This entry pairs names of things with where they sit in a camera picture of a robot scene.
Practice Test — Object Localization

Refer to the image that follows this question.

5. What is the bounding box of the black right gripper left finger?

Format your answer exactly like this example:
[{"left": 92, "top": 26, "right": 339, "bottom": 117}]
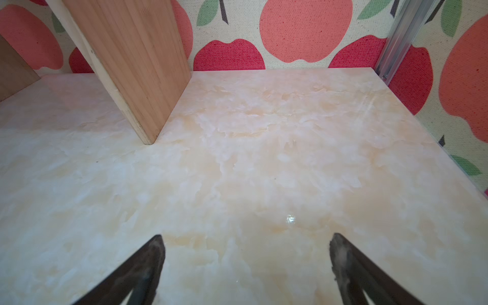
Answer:
[{"left": 75, "top": 235, "right": 166, "bottom": 304}]

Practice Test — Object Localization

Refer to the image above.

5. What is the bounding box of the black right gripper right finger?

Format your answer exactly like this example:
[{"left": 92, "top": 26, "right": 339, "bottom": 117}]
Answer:
[{"left": 329, "top": 233, "right": 422, "bottom": 304}]

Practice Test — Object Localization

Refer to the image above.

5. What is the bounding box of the aluminium frame post right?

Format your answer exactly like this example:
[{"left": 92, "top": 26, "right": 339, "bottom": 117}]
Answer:
[{"left": 374, "top": 0, "right": 435, "bottom": 86}]

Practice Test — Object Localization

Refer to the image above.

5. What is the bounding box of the wooden two-tier shelf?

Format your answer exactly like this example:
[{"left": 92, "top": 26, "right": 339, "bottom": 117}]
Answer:
[{"left": 1, "top": 1, "right": 191, "bottom": 145}]

